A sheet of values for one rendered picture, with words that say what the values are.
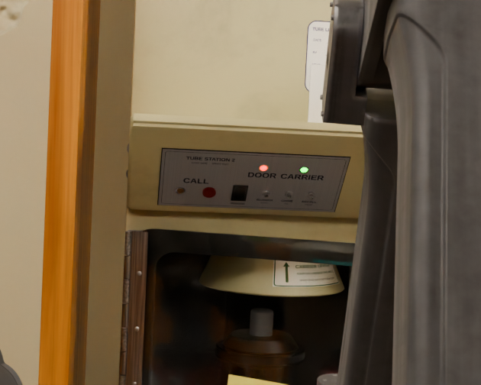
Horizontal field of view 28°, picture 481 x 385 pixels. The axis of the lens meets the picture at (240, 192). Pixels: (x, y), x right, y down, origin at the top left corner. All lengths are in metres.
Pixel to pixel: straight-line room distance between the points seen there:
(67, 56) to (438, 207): 0.61
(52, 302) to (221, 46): 0.33
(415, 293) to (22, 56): 1.15
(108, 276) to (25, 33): 0.39
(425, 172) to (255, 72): 0.66
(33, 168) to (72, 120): 0.53
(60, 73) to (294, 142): 0.24
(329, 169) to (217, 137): 0.13
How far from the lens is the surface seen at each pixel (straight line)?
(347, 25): 0.53
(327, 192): 1.01
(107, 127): 1.48
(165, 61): 1.05
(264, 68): 1.06
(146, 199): 1.01
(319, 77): 0.99
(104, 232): 1.49
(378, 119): 0.54
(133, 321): 1.05
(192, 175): 0.98
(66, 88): 0.96
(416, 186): 0.41
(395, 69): 0.46
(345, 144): 0.97
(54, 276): 0.97
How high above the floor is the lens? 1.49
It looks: 3 degrees down
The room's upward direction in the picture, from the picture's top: 3 degrees clockwise
